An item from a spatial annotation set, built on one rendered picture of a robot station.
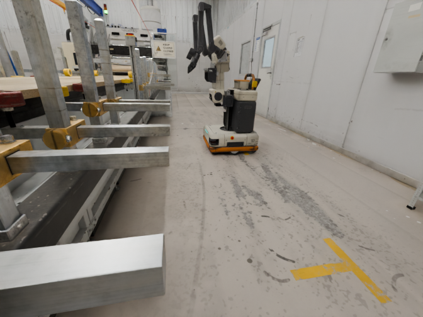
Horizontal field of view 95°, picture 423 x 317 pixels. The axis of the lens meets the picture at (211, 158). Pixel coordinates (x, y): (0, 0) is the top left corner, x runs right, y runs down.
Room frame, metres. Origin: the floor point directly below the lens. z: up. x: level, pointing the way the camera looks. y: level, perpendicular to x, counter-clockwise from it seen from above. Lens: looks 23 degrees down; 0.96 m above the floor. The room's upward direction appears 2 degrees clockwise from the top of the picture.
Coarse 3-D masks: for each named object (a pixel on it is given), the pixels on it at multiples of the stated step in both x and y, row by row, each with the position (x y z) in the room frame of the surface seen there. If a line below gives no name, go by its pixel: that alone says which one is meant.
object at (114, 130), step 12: (12, 132) 0.49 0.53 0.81; (24, 132) 0.50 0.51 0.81; (36, 132) 0.51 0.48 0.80; (84, 132) 0.53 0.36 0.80; (96, 132) 0.54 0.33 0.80; (108, 132) 0.54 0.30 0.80; (120, 132) 0.55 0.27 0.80; (132, 132) 0.56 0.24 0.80; (144, 132) 0.56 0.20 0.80; (156, 132) 0.57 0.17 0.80; (168, 132) 0.58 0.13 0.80
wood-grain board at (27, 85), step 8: (0, 80) 1.15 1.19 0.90; (8, 80) 1.18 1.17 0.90; (16, 80) 1.21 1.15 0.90; (24, 80) 1.24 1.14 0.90; (32, 80) 1.27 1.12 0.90; (64, 80) 1.42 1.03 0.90; (72, 80) 1.47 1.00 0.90; (80, 80) 1.51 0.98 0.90; (96, 80) 1.62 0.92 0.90; (120, 80) 1.94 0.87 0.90; (0, 88) 0.67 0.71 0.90; (8, 88) 0.68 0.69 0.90; (16, 88) 0.69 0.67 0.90; (24, 88) 0.70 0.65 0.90; (32, 88) 0.71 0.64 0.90; (72, 88) 0.98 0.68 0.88; (24, 96) 0.64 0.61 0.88; (32, 96) 0.68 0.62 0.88
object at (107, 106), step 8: (72, 104) 0.75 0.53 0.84; (80, 104) 0.76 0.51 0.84; (104, 104) 0.77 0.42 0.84; (112, 104) 0.78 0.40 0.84; (120, 104) 0.79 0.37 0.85; (128, 104) 0.79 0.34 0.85; (136, 104) 0.80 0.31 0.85; (144, 104) 0.80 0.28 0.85; (152, 104) 0.81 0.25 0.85; (160, 104) 0.82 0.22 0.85; (168, 104) 0.82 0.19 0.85
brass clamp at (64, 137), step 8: (80, 120) 0.57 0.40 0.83; (48, 128) 0.47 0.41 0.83; (56, 128) 0.48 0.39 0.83; (64, 128) 0.48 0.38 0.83; (72, 128) 0.51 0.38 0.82; (48, 136) 0.45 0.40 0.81; (56, 136) 0.46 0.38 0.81; (64, 136) 0.46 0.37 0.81; (72, 136) 0.50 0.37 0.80; (48, 144) 0.45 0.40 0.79; (56, 144) 0.45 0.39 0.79; (64, 144) 0.46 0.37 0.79; (72, 144) 0.49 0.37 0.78
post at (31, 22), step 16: (16, 0) 0.48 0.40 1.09; (32, 0) 0.49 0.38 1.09; (16, 16) 0.48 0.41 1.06; (32, 16) 0.48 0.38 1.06; (32, 32) 0.48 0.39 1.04; (32, 48) 0.48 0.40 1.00; (48, 48) 0.50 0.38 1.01; (32, 64) 0.48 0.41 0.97; (48, 64) 0.49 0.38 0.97; (48, 80) 0.48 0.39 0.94; (48, 96) 0.48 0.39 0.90; (48, 112) 0.48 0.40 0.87; (64, 112) 0.50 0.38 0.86
